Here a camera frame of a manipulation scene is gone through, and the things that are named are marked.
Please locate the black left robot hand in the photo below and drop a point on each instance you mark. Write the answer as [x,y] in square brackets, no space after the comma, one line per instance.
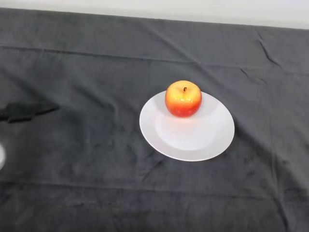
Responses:
[24,111]

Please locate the red yellow apple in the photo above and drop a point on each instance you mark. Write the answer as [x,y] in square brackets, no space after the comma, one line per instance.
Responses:
[183,101]

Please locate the dark grey table cloth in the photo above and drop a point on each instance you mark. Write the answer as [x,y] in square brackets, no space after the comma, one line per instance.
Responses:
[96,181]

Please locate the white round plate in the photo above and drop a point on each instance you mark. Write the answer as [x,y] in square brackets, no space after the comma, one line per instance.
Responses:
[193,137]

